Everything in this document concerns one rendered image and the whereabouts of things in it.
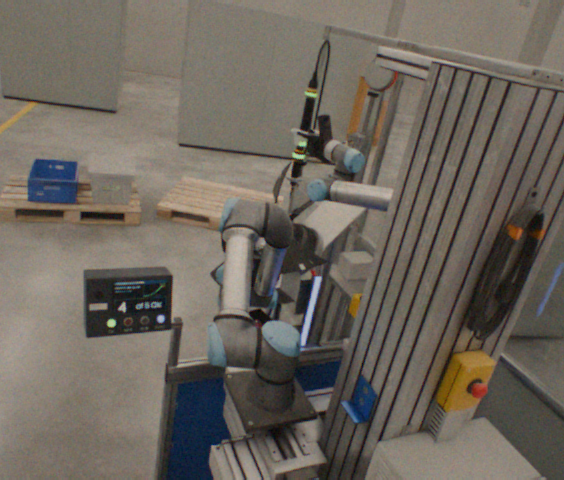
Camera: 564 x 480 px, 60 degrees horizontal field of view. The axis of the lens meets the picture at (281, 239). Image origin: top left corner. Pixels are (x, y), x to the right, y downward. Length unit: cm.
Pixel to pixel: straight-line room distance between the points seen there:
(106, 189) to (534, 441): 394
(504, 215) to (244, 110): 669
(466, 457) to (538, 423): 90
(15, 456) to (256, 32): 607
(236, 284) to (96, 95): 787
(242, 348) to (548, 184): 83
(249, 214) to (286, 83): 612
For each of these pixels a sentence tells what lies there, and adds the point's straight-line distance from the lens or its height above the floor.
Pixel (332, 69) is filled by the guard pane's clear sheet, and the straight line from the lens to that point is 330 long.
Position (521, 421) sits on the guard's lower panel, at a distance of 221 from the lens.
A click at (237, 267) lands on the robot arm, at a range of 145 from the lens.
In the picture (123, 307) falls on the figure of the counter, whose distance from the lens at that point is 160.
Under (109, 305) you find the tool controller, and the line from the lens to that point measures 159.
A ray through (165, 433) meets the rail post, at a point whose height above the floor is 53.
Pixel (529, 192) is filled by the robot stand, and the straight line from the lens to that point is 104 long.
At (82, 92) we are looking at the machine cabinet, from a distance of 916.
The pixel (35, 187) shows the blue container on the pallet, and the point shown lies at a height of 29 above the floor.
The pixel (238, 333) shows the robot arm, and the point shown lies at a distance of 137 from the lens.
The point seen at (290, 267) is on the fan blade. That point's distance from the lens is 195.
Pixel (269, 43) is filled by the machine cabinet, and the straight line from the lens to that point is 748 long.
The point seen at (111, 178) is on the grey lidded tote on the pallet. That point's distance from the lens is 481.
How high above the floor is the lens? 206
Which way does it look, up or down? 24 degrees down
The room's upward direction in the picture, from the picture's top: 11 degrees clockwise
